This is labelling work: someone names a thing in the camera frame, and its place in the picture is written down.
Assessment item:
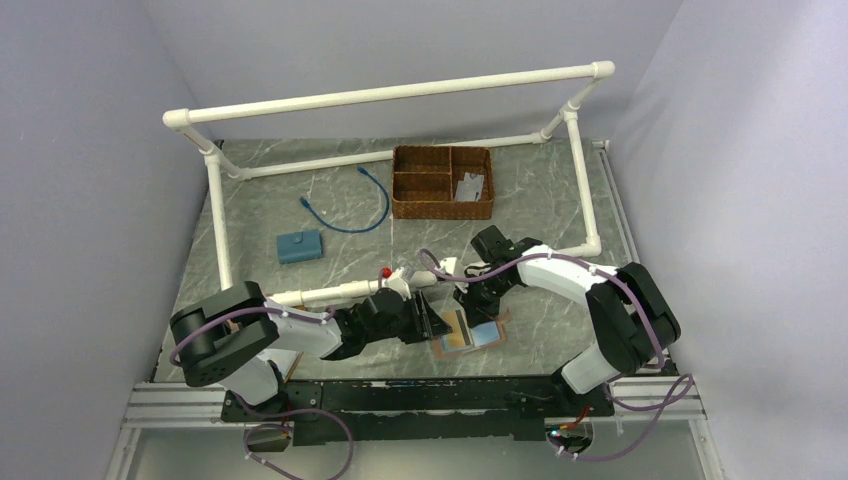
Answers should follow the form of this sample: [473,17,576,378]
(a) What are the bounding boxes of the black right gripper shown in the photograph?
[453,270,515,329]

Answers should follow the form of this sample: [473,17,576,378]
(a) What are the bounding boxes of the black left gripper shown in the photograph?
[365,290,453,344]

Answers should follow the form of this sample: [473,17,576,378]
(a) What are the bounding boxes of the orange credit card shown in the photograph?
[436,310,474,356]

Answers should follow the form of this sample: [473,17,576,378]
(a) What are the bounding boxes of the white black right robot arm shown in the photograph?
[453,226,681,415]

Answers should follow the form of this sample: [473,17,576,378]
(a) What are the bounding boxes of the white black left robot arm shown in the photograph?
[169,281,452,420]

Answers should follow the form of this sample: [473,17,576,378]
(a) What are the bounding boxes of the grey cards in basket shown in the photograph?
[454,172,486,202]

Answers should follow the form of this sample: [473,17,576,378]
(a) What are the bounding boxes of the blue leather card holder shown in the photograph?
[276,229,324,265]

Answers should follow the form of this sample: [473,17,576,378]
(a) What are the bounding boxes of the brown wicker divided basket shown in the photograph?
[390,145,495,220]

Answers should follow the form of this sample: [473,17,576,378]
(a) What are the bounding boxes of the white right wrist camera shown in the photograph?
[439,257,463,277]

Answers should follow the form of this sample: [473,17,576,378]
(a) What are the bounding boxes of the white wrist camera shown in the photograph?
[377,266,415,297]
[439,257,463,277]

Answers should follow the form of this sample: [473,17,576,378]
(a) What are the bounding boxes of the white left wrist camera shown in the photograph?
[377,266,415,297]

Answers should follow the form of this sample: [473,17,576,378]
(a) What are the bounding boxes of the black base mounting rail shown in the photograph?
[221,375,614,446]

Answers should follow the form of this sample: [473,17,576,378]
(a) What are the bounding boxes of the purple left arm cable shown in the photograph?
[168,304,356,480]

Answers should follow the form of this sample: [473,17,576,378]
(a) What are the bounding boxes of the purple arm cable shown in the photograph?
[418,248,696,464]
[168,304,356,480]

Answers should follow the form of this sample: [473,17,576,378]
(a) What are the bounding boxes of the blue ethernet cable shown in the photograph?
[298,166,391,235]

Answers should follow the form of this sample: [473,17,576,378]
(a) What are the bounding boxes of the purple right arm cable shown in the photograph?
[418,248,696,464]

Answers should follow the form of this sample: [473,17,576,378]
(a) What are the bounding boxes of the aluminium extrusion rail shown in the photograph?
[106,375,725,479]

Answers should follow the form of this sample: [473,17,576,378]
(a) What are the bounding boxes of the white PVC pipe frame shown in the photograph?
[162,61,628,308]

